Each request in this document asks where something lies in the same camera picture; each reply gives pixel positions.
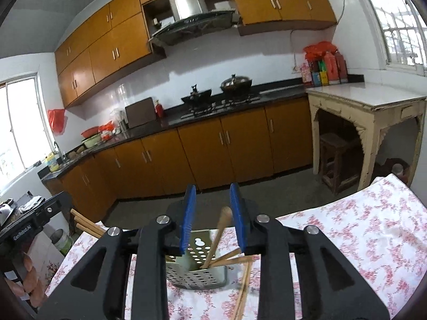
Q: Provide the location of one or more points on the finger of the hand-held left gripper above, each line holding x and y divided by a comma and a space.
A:
56, 205

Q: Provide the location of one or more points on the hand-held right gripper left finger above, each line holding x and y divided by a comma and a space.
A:
187, 220

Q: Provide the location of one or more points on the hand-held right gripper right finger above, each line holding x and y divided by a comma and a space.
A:
237, 220

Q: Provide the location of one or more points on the green perforated utensil holder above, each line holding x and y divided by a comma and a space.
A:
195, 278

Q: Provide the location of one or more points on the person's left hand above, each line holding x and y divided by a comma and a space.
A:
31, 273

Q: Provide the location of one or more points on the pale plastic bucket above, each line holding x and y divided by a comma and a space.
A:
61, 241

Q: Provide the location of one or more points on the yellow dish soap bottle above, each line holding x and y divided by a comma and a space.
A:
52, 163

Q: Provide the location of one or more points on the sink faucet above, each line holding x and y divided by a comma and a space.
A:
57, 150

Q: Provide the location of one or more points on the wooden base cabinets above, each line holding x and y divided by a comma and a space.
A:
206, 153

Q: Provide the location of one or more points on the pale green basin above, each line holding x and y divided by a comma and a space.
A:
92, 141

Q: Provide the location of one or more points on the red basin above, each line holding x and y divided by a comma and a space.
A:
90, 131

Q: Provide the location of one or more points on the red plastic bag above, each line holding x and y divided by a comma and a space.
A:
56, 120

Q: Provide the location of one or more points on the orange plastic bag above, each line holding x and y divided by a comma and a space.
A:
106, 131

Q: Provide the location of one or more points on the sliding window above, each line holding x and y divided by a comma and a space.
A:
20, 123

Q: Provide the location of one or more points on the black kitchen countertop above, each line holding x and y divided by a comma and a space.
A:
171, 122

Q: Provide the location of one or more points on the clear plastic bag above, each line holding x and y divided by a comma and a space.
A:
119, 118

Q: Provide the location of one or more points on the small red bottle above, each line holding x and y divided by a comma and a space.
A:
159, 110

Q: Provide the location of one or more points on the gas stove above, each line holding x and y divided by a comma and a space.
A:
215, 108

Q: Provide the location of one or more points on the floral tablecloth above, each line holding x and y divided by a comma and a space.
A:
350, 240

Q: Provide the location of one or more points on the dark cutting board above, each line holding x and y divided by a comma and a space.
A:
140, 113

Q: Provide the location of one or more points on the wooden stool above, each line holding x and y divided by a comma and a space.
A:
337, 140

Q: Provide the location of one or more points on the black wok with lid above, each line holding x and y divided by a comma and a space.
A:
235, 85

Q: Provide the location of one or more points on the pink carton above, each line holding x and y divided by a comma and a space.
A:
307, 73

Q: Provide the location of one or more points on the colourful seasoning boxes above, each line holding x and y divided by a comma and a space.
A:
321, 77

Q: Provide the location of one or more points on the cream wooden side table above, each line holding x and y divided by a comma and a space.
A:
353, 93

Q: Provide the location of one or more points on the red plastic jug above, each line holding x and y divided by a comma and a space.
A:
330, 69
341, 67

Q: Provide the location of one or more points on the red bag over bottles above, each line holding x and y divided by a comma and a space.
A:
317, 49

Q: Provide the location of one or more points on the steel range hood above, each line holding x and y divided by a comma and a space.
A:
186, 3

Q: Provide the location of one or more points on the barred window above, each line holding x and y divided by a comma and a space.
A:
400, 23

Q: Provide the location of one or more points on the wooden wall cabinets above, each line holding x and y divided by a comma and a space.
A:
103, 46

